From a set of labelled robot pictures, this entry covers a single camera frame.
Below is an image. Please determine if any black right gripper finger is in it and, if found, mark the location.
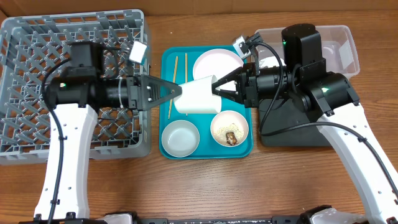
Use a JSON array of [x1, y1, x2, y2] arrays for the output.
[[212, 90, 244, 105], [211, 67, 249, 90]]

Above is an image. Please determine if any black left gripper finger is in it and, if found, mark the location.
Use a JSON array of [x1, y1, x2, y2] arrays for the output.
[[146, 90, 182, 110], [144, 75, 182, 93]]

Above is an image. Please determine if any wooden chopstick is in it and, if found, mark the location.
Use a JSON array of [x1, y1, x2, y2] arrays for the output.
[[184, 52, 189, 116], [168, 55, 178, 120]]

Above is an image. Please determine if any white pink bowl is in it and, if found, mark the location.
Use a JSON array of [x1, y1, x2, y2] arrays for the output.
[[210, 110, 249, 147]]

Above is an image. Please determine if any white paper cup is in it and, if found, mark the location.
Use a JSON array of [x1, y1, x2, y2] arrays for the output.
[[174, 75, 222, 114]]

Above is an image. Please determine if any brown food piece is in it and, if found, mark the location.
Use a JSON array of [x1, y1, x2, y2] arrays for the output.
[[226, 131, 238, 146]]

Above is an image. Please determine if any white tissue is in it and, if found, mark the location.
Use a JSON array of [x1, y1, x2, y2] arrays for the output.
[[259, 56, 279, 68]]

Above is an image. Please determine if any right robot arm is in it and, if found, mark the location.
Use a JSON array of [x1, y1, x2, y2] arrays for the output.
[[211, 24, 397, 223]]

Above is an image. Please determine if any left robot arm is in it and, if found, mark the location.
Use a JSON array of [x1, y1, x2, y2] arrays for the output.
[[33, 41, 182, 223]]

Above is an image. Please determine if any large white plate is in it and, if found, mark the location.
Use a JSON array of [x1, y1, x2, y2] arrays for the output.
[[193, 49, 244, 80]]

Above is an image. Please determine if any black plastic tray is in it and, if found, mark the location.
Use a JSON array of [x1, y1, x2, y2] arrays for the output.
[[261, 99, 330, 147]]

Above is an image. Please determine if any teal serving tray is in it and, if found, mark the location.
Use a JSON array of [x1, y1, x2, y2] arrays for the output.
[[159, 45, 254, 159]]

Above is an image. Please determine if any grey small bowl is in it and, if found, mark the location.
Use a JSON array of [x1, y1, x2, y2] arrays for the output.
[[161, 120, 200, 158]]

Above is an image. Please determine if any clear plastic bin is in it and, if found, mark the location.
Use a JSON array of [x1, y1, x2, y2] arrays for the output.
[[256, 25, 360, 79]]

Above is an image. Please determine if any grey dish rack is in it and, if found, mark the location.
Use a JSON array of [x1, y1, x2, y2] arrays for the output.
[[1, 9, 150, 165]]

